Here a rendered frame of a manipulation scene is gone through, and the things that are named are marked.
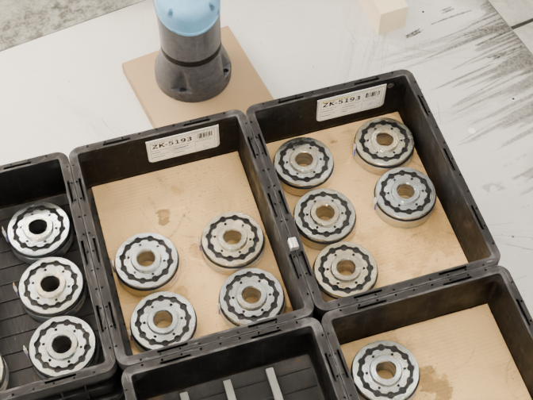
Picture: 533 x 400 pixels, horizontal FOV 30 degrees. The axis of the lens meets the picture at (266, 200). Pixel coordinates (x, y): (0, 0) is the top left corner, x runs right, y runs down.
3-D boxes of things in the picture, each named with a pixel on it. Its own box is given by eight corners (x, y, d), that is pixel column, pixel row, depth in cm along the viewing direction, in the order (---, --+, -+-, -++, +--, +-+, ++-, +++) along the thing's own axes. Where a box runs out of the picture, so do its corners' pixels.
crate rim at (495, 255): (243, 115, 168) (243, 106, 166) (408, 75, 173) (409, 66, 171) (316, 320, 148) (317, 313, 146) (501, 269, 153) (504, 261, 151)
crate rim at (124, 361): (68, 157, 164) (66, 148, 162) (243, 115, 168) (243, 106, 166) (120, 375, 144) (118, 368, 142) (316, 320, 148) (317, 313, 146)
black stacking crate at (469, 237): (245, 148, 177) (244, 109, 167) (401, 109, 181) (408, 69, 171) (315, 345, 156) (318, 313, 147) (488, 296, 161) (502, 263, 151)
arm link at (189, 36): (164, 67, 184) (159, 17, 173) (152, 15, 191) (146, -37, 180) (228, 56, 186) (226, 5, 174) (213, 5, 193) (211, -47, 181)
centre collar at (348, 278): (326, 259, 159) (326, 258, 158) (354, 251, 159) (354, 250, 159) (335, 286, 156) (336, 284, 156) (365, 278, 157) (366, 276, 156)
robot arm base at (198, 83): (141, 62, 198) (136, 28, 189) (208, 33, 202) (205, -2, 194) (177, 113, 191) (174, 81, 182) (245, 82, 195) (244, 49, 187)
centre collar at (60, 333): (44, 334, 152) (44, 332, 151) (77, 328, 152) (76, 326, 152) (47, 363, 149) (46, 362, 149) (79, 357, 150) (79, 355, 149)
